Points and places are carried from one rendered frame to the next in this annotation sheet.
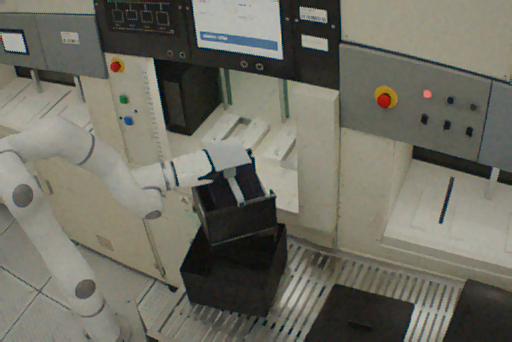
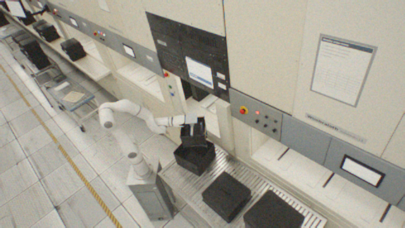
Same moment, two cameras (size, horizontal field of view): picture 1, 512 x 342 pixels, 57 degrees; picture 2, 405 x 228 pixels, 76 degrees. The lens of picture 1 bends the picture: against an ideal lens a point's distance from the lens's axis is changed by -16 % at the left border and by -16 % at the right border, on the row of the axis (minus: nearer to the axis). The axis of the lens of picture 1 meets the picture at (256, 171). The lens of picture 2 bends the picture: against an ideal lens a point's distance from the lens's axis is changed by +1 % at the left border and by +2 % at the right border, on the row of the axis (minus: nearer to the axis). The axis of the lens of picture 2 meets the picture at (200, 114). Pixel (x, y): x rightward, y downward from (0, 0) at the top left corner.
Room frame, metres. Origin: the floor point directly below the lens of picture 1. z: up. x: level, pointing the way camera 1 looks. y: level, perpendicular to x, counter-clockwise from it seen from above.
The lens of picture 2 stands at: (-0.15, -0.63, 2.71)
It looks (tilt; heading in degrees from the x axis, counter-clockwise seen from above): 43 degrees down; 24
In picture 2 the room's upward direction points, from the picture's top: 12 degrees counter-clockwise
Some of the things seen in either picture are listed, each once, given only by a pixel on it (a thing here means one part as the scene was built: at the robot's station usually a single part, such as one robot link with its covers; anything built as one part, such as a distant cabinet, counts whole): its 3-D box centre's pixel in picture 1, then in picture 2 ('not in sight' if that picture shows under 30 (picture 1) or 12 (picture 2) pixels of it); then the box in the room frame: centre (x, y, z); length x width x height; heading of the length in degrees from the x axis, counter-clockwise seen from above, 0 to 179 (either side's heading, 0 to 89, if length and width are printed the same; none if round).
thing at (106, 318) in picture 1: (97, 318); (140, 164); (0.94, 0.57, 0.85); 0.19 x 0.19 x 0.18
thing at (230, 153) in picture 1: (231, 195); (193, 130); (1.20, 0.08, 1.11); 0.24 x 0.20 x 0.32; 15
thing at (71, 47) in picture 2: not in sight; (73, 49); (2.79, 2.67, 0.93); 0.30 x 0.28 x 0.26; 57
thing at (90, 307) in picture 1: (70, 273); (131, 148); (0.97, 0.59, 1.07); 0.19 x 0.12 x 0.24; 38
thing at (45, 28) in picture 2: not in sight; (48, 32); (3.38, 3.71, 0.93); 0.30 x 0.28 x 0.26; 63
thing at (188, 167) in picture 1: (190, 169); (178, 121); (1.18, 0.18, 1.25); 0.11 x 0.10 x 0.07; 105
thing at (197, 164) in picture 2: (236, 264); (195, 154); (1.15, 0.09, 0.85); 0.28 x 0.28 x 0.17; 70
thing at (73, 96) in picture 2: not in sight; (73, 96); (2.18, 2.49, 0.47); 0.31 x 0.23 x 0.02; 82
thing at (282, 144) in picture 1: (297, 148); not in sight; (1.66, -0.17, 0.89); 0.22 x 0.21 x 0.04; 150
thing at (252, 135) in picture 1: (235, 133); (214, 104); (1.80, 0.07, 0.89); 0.22 x 0.21 x 0.04; 150
